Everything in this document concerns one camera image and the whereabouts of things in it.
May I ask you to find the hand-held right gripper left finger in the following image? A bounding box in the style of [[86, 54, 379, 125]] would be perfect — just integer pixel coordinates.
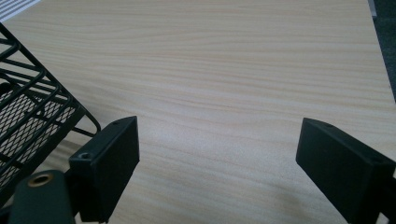
[[68, 116, 140, 223]]

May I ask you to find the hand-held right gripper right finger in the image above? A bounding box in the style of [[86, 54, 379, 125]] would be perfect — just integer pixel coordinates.
[[295, 117, 396, 224]]

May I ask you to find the black wire basket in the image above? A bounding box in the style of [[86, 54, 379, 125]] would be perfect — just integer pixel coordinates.
[[0, 22, 102, 206]]

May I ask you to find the grey striped placemat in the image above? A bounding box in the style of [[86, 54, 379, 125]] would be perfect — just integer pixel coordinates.
[[0, 0, 42, 23]]

